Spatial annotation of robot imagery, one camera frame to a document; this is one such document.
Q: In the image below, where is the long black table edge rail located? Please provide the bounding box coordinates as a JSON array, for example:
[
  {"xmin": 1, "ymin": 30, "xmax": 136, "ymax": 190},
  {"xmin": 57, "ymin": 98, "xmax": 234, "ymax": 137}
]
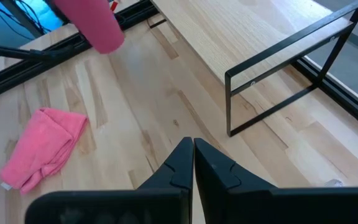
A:
[{"xmin": 291, "ymin": 57, "xmax": 358, "ymax": 138}]

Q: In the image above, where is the thin black metal rod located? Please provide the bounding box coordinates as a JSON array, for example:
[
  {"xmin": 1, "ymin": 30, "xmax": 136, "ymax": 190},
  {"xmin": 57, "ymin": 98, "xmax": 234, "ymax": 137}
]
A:
[{"xmin": 0, "ymin": 42, "xmax": 85, "ymax": 62}]

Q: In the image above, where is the clear glass mug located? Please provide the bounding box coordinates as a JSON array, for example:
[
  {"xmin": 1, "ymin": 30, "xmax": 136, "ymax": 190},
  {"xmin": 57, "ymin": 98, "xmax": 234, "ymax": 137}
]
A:
[{"xmin": 323, "ymin": 178, "xmax": 344, "ymax": 188}]

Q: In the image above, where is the pink microfibre cloth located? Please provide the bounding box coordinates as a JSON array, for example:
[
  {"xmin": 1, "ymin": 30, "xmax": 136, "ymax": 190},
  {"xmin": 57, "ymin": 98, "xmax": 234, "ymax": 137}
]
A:
[{"xmin": 0, "ymin": 107, "xmax": 89, "ymax": 195}]

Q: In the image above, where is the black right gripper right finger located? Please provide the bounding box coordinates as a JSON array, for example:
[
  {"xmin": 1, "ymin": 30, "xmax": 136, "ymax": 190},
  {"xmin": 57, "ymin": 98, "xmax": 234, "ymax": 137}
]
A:
[{"xmin": 193, "ymin": 138, "xmax": 358, "ymax": 224}]

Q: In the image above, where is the wooden shelf with black frame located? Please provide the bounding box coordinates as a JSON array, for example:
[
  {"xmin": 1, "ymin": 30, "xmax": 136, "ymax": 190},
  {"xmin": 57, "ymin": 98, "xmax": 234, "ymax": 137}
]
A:
[{"xmin": 150, "ymin": 0, "xmax": 358, "ymax": 138}]

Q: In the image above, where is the tall red plastic cup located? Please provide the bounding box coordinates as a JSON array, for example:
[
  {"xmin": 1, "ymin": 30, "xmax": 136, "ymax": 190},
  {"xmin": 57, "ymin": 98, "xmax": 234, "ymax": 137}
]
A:
[{"xmin": 53, "ymin": 0, "xmax": 126, "ymax": 55}]

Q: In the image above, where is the short black table edge rail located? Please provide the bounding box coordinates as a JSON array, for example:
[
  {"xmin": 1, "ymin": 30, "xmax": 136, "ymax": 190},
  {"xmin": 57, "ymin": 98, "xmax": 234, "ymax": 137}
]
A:
[{"xmin": 0, "ymin": 0, "xmax": 160, "ymax": 102}]

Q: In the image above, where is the black cable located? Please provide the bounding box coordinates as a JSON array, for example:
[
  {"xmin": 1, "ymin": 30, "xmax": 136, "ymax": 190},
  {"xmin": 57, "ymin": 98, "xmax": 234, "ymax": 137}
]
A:
[{"xmin": 0, "ymin": 0, "xmax": 53, "ymax": 41}]

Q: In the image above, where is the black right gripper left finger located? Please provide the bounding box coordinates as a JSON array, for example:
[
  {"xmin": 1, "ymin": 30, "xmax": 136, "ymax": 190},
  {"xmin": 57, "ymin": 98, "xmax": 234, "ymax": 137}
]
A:
[{"xmin": 25, "ymin": 136, "xmax": 195, "ymax": 224}]

